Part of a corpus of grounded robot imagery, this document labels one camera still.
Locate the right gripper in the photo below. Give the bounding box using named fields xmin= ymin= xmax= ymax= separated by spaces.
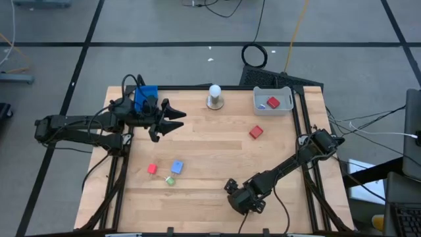
xmin=224 ymin=178 xmax=267 ymax=216

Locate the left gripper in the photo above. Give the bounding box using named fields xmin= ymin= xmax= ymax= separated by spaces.
xmin=133 ymin=97 xmax=187 ymax=143

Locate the light blue wall charger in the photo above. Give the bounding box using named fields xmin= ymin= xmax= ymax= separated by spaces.
xmin=170 ymin=159 xmax=185 ymax=177

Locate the red cube wall charger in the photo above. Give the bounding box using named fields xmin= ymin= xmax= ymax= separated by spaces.
xmin=249 ymin=125 xmax=264 ymax=140
xmin=266 ymin=96 xmax=281 ymax=110

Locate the blue plastic bin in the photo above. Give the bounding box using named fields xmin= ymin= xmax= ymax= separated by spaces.
xmin=134 ymin=85 xmax=159 ymax=113

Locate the white bulb lamp brass stand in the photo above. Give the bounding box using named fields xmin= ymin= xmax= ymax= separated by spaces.
xmin=205 ymin=84 xmax=226 ymax=111

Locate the light grey plastic bin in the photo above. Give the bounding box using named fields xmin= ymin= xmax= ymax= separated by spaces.
xmin=252 ymin=86 xmax=295 ymax=117

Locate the black perforated panel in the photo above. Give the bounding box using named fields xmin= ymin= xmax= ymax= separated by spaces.
xmin=239 ymin=65 xmax=325 ymax=89

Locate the white paper sheet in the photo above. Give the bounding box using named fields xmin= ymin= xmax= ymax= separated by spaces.
xmin=348 ymin=159 xmax=386 ymax=205

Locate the black diagonal beam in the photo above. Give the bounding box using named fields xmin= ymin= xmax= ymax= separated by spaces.
xmin=341 ymin=157 xmax=405 ymax=188

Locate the yellow object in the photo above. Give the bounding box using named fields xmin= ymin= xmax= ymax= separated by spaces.
xmin=371 ymin=214 xmax=385 ymax=231

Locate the grey metal foot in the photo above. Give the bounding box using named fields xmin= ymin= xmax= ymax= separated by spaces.
xmin=12 ymin=0 xmax=72 ymax=7
xmin=0 ymin=72 xmax=35 ymax=84

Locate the black laptop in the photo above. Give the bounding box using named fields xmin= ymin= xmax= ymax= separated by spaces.
xmin=383 ymin=171 xmax=421 ymax=237

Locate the black floor object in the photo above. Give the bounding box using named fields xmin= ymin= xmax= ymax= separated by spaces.
xmin=0 ymin=102 xmax=14 ymax=120

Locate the dark grey monitor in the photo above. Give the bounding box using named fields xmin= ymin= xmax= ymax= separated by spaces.
xmin=401 ymin=88 xmax=421 ymax=181

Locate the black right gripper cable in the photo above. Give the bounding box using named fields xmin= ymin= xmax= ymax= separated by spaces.
xmin=237 ymin=187 xmax=292 ymax=235

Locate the black base cable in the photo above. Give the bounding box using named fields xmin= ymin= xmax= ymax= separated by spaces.
xmin=81 ymin=153 xmax=110 ymax=192

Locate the black cable with coil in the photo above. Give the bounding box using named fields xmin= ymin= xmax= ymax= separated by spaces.
xmin=241 ymin=0 xmax=269 ymax=69

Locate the black floor cable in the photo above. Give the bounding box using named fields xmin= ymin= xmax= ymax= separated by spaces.
xmin=182 ymin=0 xmax=244 ymax=19

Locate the black aluminium table frame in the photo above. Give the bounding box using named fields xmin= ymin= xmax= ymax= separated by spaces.
xmin=78 ymin=84 xmax=355 ymax=237

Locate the yellow hanging cable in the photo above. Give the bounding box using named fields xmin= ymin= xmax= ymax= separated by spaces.
xmin=283 ymin=0 xmax=310 ymax=74

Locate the white charging cable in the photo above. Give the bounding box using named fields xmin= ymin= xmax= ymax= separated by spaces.
xmin=348 ymin=121 xmax=419 ymax=138

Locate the orange floor cable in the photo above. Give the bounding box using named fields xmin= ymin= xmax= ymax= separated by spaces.
xmin=0 ymin=32 xmax=34 ymax=74

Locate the white floor cable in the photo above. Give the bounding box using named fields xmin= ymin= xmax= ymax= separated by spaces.
xmin=0 ymin=0 xmax=16 ymax=66

